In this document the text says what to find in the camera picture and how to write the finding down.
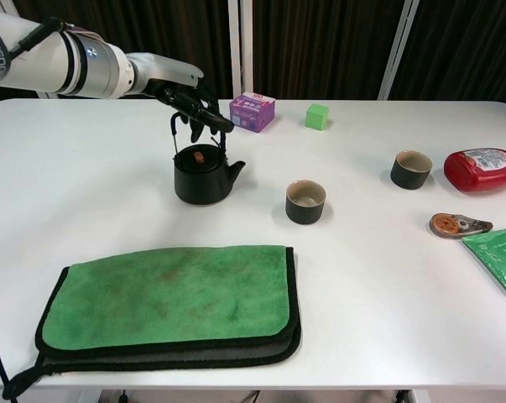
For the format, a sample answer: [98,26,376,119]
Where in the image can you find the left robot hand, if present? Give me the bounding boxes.
[126,52,236,142]

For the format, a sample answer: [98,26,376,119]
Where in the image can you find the black teapot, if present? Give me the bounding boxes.
[170,113,247,207]

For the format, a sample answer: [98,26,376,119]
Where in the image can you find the brown cup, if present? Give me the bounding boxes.
[284,179,327,225]
[389,149,434,190]

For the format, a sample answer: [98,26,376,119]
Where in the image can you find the purple cardboard box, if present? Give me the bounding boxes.
[228,91,278,133]

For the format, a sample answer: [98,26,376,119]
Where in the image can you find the dark pleated curtain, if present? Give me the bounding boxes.
[0,0,506,102]

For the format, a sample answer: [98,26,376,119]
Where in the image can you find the green cube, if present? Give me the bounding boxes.
[305,103,331,131]

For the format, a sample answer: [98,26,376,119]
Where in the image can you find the green cloth black trim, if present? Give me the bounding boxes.
[3,245,302,400]

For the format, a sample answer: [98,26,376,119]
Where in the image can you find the red ketchup bottle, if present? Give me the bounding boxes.
[443,147,506,193]

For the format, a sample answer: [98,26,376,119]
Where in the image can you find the green foil packet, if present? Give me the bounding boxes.
[461,227,506,301]

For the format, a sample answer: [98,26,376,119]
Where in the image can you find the white upright double frame post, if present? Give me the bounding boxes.
[227,0,254,100]

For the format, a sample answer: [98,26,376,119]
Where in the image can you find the white slanted frame post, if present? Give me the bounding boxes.
[377,0,420,101]

